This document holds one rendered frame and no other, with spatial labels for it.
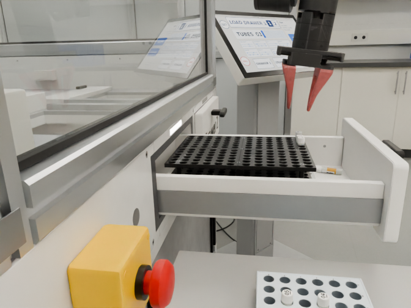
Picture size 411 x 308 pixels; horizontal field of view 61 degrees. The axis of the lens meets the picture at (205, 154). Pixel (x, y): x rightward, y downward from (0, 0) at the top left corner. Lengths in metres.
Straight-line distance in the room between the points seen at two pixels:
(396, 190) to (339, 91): 3.10
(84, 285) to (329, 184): 0.33
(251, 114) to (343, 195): 1.03
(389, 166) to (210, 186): 0.23
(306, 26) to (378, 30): 3.65
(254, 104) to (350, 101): 2.19
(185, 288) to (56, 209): 0.27
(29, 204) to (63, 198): 0.03
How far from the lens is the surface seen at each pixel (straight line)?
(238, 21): 1.46
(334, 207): 0.50
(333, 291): 0.45
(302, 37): 0.59
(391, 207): 0.50
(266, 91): 1.51
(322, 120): 3.60
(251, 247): 1.72
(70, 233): 0.30
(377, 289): 0.54
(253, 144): 0.63
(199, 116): 0.77
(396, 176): 0.48
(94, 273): 0.29
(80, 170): 0.30
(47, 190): 0.26
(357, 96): 3.59
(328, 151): 0.73
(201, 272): 0.53
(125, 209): 0.40
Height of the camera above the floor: 1.07
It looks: 17 degrees down
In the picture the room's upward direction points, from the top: 1 degrees counter-clockwise
